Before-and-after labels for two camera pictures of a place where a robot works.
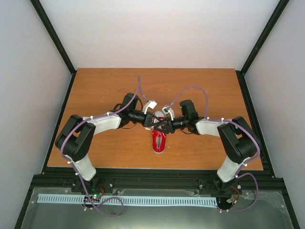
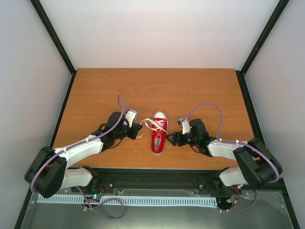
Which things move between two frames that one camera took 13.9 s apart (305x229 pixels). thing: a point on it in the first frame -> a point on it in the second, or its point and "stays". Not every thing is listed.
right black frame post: (280, 7) stays
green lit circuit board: (96, 196) stays
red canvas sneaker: (159, 136) stays
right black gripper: (169, 128) -> (176, 136)
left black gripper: (148, 121) -> (136, 128)
